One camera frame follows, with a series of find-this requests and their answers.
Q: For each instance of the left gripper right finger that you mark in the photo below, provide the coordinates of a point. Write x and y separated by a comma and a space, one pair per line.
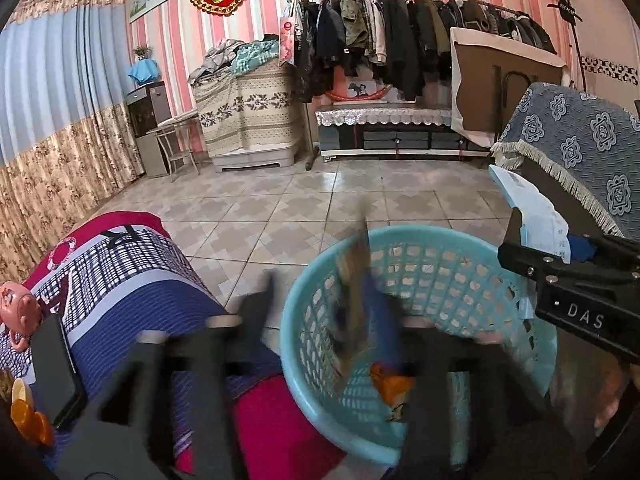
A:
470, 411

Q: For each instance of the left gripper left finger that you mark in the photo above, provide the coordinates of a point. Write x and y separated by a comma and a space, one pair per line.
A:
126, 433

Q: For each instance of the white blue paper trash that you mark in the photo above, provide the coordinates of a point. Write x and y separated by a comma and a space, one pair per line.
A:
536, 231

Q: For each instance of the orange peel piece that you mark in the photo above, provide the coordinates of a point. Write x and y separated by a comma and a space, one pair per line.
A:
392, 388

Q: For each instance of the brown paper trash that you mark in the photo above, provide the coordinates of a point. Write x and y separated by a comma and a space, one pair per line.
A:
350, 328

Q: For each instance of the dark brown cabinet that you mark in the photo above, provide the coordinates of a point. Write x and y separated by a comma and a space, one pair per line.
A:
579, 219

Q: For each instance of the black phone case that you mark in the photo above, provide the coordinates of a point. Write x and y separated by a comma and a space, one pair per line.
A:
60, 394

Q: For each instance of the orange fruit pieces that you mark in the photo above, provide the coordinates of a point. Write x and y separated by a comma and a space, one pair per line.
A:
33, 425

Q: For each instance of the blue fringed patterned cloth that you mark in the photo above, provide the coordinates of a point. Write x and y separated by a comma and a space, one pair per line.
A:
588, 145

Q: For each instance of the striped blue red blanket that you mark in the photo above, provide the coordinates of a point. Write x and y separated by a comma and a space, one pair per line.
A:
116, 277

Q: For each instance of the pink piggy bank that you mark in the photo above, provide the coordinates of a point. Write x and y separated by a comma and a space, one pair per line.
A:
21, 314

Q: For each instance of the light blue plastic basket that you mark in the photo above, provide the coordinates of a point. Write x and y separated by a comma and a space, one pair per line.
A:
450, 278

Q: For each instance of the leaning brown board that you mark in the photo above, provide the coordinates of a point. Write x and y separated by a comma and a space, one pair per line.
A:
489, 75

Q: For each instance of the black tripod stand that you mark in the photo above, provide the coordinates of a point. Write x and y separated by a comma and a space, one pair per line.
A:
568, 14

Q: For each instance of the blue floral curtain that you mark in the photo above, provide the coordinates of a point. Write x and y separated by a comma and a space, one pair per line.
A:
67, 144

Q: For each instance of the low tv bench lace cover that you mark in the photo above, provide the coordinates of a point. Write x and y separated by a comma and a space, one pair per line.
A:
396, 130

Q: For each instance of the small metal folding table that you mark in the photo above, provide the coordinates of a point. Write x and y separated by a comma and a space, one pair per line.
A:
173, 139

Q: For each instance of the hanging dark clothes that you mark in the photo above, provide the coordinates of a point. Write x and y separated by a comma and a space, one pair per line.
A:
400, 41

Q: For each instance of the grey water dispenser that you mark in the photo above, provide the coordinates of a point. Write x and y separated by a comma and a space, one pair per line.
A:
147, 107

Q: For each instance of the blue covered water bottle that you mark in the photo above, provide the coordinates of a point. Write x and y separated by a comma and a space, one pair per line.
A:
144, 71

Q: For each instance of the small potted plant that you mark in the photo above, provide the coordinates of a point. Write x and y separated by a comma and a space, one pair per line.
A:
143, 51

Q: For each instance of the pile of clothes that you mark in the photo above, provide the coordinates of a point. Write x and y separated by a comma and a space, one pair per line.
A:
235, 57

